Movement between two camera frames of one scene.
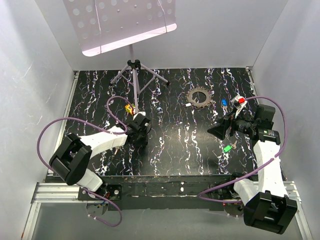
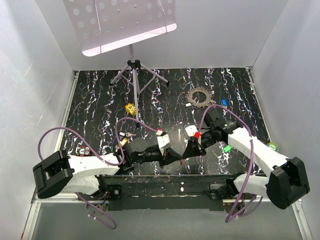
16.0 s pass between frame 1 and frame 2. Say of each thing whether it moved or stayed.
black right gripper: moved
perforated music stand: stayed
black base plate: stayed
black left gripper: moved
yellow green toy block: stayed
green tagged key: stayed
